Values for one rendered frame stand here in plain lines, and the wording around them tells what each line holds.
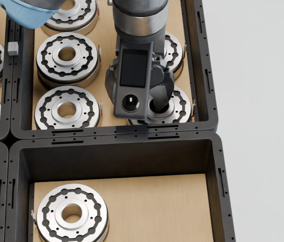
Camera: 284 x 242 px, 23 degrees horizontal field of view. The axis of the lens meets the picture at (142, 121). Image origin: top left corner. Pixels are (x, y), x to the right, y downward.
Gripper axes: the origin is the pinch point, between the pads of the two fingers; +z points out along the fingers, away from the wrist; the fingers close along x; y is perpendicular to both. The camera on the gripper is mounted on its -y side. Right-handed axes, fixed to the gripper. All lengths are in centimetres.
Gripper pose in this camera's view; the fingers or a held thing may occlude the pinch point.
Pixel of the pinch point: (139, 111)
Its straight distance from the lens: 110.8
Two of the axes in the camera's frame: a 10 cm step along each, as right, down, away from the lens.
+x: -10.0, -0.4, 0.3
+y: 0.5, -8.4, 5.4
